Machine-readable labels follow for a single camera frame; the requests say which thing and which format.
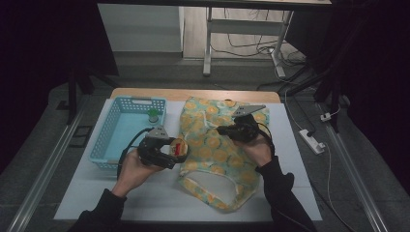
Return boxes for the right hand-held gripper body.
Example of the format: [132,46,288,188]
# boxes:
[230,104,267,143]

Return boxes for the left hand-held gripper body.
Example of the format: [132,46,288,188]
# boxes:
[137,125,171,168]

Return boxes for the round tan and red toy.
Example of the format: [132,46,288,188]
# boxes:
[169,137,190,159]

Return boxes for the citrus print fabric bag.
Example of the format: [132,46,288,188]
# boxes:
[178,96,271,212]

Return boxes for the small green-capped bottle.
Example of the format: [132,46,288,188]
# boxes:
[147,107,161,125]

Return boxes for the light blue plastic basket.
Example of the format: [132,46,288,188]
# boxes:
[88,95,168,171]

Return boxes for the person's left hand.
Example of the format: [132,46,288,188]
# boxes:
[112,148,163,198]

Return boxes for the person's right hand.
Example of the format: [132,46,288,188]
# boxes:
[240,134,274,168]

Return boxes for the white table mat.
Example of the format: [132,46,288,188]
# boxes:
[53,98,323,223]

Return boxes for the white power strip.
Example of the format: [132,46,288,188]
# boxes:
[298,129,327,155]

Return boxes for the black metal stand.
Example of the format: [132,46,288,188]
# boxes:
[66,64,120,125]

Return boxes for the grey cabinet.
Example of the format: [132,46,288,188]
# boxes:
[97,3,185,53]

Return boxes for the dark curtain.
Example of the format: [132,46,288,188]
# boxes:
[0,0,120,175]
[286,0,410,194]

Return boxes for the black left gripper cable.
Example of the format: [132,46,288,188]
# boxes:
[116,127,154,180]

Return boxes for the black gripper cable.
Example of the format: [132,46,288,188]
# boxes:
[116,127,154,180]
[255,122,277,159]

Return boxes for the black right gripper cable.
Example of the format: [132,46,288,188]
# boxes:
[255,122,277,159]

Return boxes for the tangle of floor cables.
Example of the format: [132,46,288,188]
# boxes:
[211,8,308,66]

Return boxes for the black square floor frame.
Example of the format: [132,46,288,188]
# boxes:
[69,125,95,149]

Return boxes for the white power strip cable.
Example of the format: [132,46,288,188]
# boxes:
[322,143,357,232]

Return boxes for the white metal table frame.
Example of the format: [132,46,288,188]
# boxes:
[202,6,295,78]

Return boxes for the aluminium rail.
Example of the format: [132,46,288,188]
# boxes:
[317,102,390,232]
[6,95,90,232]

